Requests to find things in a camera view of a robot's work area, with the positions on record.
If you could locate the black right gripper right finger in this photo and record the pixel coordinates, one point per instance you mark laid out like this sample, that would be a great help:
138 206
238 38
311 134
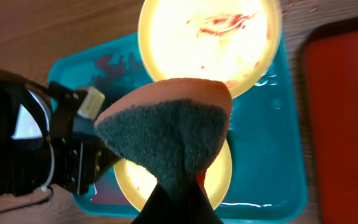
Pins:
195 208

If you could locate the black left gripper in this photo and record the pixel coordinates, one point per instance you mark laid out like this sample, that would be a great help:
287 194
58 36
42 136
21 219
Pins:
80 157

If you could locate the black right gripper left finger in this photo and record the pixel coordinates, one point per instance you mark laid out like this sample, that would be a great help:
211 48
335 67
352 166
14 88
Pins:
159 209

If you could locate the yellow plate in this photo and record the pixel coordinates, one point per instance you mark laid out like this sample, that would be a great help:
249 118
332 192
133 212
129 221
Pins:
136 183
231 41

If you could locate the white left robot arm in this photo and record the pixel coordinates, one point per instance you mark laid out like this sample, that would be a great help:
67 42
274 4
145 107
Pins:
38 143

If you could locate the teal plastic tray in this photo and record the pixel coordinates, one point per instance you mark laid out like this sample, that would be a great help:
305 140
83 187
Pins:
268 180

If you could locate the red black-rimmed tray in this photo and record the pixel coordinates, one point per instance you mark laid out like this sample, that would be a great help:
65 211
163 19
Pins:
329 63

